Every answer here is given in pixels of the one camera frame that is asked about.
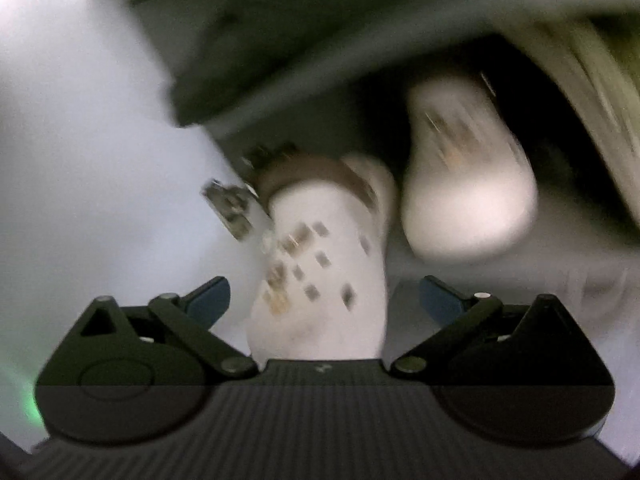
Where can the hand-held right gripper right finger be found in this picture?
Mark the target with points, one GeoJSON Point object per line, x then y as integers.
{"type": "Point", "coordinates": [441, 301]}

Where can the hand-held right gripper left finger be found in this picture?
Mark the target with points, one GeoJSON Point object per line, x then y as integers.
{"type": "Point", "coordinates": [210, 302]}

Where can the metal key in cabinet door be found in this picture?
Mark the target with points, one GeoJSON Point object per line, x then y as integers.
{"type": "Point", "coordinates": [232, 205]}

